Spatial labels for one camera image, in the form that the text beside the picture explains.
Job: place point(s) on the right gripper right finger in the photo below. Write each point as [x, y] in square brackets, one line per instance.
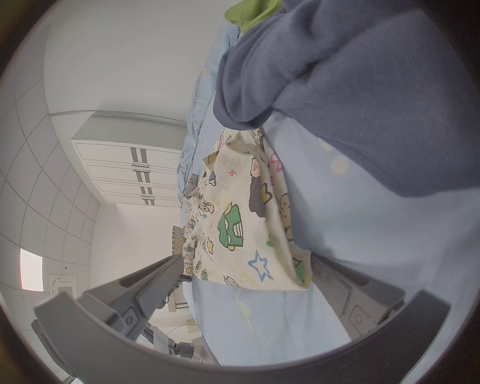
[360, 300]

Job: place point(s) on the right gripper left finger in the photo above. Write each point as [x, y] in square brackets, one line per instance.
[146, 292]

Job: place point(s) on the white printed pyjama top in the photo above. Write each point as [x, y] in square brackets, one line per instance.
[232, 187]

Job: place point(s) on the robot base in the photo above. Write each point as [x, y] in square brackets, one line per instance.
[185, 347]

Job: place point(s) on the dark blue garment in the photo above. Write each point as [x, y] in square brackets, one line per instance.
[356, 93]

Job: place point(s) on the green garment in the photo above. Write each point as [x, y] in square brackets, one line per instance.
[251, 13]

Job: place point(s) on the square ceiling light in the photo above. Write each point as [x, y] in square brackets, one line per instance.
[32, 270]

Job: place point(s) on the white wardrobe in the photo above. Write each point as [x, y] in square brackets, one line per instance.
[112, 168]

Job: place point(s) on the pale blue quilt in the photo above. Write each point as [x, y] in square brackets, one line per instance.
[189, 161]

